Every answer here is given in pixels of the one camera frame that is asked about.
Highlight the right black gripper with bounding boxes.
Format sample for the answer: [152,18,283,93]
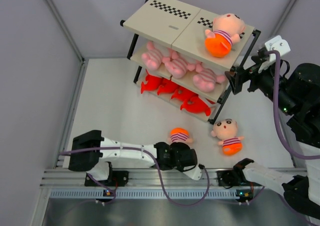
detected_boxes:
[224,54,296,116]

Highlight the boy doll black hair back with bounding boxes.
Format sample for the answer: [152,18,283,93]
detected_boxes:
[167,127,194,144]

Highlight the pink striped frog plush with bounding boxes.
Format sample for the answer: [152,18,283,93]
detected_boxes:
[162,51,201,79]
[141,41,172,71]
[192,64,227,93]

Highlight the boy doll face up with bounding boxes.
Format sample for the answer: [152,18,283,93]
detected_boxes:
[204,13,246,58]

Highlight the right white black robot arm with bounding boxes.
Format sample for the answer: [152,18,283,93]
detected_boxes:
[225,62,320,219]

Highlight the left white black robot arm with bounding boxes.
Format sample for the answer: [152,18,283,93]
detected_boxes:
[67,127,202,186]

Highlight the boy doll near shelf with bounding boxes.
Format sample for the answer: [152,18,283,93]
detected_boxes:
[211,118,245,156]

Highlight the red whale plush rightmost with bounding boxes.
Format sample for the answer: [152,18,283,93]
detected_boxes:
[180,95,216,117]

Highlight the red whale plush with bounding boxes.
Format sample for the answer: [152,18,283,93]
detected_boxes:
[180,95,216,117]
[140,70,163,94]
[157,78,179,96]
[170,86,197,102]

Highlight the red whale plush leftmost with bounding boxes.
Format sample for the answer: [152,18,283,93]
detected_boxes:
[140,70,163,94]

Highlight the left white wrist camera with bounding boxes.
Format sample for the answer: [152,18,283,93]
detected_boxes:
[182,164,203,181]

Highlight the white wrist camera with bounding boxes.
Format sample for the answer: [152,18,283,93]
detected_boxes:
[182,164,203,181]
[252,35,291,74]

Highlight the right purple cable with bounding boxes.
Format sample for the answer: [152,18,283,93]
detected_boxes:
[246,50,320,226]

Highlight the grey slotted cable duct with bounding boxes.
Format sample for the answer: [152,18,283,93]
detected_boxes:
[50,188,250,200]

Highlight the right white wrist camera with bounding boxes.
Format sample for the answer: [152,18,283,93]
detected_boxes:
[252,35,291,74]

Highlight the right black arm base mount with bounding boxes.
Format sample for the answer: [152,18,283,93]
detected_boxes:
[216,170,260,188]

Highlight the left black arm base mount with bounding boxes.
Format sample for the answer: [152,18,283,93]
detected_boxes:
[84,170,129,187]

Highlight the beige three-tier shelf black frame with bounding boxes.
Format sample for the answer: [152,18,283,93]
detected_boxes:
[119,0,262,126]

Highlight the aluminium rail base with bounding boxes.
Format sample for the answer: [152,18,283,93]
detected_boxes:
[39,167,308,187]

